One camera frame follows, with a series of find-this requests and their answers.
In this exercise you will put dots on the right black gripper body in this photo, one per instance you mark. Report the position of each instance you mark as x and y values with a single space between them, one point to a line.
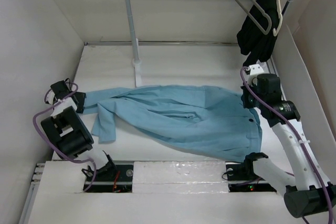
249 99

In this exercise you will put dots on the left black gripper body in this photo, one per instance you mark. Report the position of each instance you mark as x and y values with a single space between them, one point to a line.
81 98

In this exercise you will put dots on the light blue trousers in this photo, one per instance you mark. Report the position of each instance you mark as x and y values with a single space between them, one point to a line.
204 120

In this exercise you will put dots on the white plastic hanger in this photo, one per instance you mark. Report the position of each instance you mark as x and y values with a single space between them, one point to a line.
276 30

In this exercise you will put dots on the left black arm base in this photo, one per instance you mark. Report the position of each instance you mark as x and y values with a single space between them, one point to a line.
118 181

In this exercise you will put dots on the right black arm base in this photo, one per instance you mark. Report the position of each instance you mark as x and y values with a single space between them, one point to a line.
239 181

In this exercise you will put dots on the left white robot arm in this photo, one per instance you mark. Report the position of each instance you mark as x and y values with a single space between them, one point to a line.
68 134

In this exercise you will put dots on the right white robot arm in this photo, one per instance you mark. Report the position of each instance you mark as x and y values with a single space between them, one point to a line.
308 190

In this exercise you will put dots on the black hanging garment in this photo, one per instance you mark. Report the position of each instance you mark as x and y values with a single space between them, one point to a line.
252 42

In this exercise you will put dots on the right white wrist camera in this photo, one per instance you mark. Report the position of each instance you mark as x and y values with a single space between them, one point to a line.
256 69

